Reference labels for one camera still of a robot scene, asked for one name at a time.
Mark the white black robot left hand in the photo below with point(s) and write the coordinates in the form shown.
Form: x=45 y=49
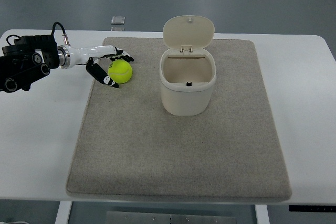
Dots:
x=96 y=60

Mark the yellow tennis ball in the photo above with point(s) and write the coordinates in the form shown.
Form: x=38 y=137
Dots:
x=120 y=71

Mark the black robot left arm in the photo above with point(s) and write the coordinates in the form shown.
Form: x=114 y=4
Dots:
x=27 y=59

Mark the clear floor socket plate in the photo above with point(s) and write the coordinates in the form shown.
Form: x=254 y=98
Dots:
x=117 y=20

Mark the cream lidded plastic bin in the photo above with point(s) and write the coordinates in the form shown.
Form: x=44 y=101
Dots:
x=187 y=69

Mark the grey felt mat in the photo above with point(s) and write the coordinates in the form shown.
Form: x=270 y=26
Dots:
x=129 y=146

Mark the white table leg left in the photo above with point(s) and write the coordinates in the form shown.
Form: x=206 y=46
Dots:
x=63 y=212

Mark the white table leg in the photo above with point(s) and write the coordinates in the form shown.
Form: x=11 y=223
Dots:
x=262 y=214
x=63 y=212

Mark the white table leg right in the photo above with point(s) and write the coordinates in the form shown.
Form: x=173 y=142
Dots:
x=262 y=214

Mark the black table control panel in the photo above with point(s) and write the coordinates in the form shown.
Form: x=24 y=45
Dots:
x=313 y=208

